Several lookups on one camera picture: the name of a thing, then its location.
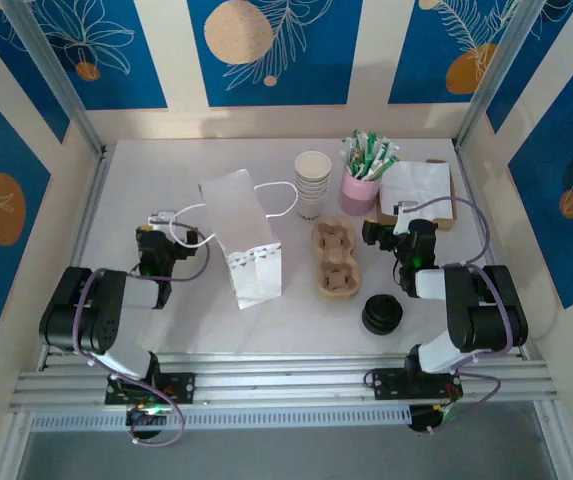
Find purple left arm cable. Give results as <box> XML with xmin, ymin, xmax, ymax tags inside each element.
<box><xmin>73</xmin><ymin>219</ymin><xmax>212</xmax><ymax>446</ymax></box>

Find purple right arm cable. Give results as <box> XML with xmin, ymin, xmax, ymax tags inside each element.
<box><xmin>413</xmin><ymin>196</ymin><xmax>513</xmax><ymax>431</ymax></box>

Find stack of white paper cups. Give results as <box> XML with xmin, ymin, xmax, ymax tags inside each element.
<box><xmin>294</xmin><ymin>151</ymin><xmax>333</xmax><ymax>221</ymax></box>

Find pink cylindrical holder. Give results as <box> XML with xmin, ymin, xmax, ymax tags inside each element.
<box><xmin>338</xmin><ymin>164</ymin><xmax>382</xmax><ymax>216</ymax></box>

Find stack of black cup lids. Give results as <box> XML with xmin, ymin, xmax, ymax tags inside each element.
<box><xmin>360</xmin><ymin>293</ymin><xmax>405</xmax><ymax>335</ymax></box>

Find grey slotted cable duct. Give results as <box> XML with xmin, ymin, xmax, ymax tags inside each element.
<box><xmin>30</xmin><ymin>407</ymin><xmax>412</xmax><ymax>432</ymax></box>

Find aluminium frame post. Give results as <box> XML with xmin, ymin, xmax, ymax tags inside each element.
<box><xmin>453</xmin><ymin>0</ymin><xmax>540</xmax><ymax>151</ymax></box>
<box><xmin>3</xmin><ymin>0</ymin><xmax>106</xmax><ymax>157</ymax></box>

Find stack of cardboard cup carriers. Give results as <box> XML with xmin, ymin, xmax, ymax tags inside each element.
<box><xmin>312</xmin><ymin>215</ymin><xmax>365</xmax><ymax>301</ymax></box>

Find stack of white napkins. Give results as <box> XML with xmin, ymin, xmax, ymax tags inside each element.
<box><xmin>379</xmin><ymin>160</ymin><xmax>453</xmax><ymax>224</ymax></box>

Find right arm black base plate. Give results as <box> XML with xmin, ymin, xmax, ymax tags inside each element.
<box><xmin>365</xmin><ymin>367</ymin><xmax>465</xmax><ymax>401</ymax></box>

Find white paper bag with handles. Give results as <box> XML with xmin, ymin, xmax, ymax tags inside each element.
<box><xmin>169</xmin><ymin>169</ymin><xmax>300</xmax><ymax>312</ymax></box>

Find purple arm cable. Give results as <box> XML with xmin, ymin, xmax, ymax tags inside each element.
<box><xmin>413</xmin><ymin>196</ymin><xmax>513</xmax><ymax>431</ymax></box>
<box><xmin>73</xmin><ymin>219</ymin><xmax>212</xmax><ymax>446</ymax></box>

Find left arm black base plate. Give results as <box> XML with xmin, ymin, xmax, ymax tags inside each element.
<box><xmin>104</xmin><ymin>372</ymin><xmax>197</xmax><ymax>407</ymax></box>

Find aluminium frame cross rail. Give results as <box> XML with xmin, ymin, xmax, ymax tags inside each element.
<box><xmin>8</xmin><ymin>352</ymin><xmax>560</xmax><ymax>414</ymax></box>

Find brown cardboard napkin tray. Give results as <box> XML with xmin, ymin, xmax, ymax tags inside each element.
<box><xmin>376</xmin><ymin>158</ymin><xmax>460</xmax><ymax>232</ymax></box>

